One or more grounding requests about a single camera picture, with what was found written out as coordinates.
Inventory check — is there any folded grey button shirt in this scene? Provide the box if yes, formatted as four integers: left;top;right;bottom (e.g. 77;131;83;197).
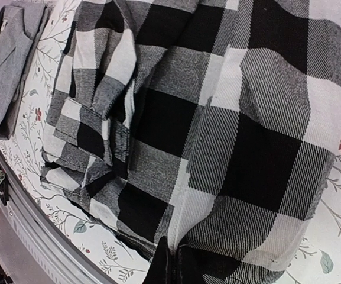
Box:
0;1;51;140

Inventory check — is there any black white plaid shirt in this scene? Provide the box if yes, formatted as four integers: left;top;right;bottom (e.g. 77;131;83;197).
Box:
41;1;341;283

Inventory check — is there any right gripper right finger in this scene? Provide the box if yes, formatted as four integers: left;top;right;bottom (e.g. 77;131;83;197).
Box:
177;245;235;283

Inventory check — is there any front aluminium rail frame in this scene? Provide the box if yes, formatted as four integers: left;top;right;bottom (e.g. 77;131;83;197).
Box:
0;151;114;284

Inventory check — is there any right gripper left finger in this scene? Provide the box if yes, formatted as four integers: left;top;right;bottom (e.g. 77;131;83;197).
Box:
148;237;176;284

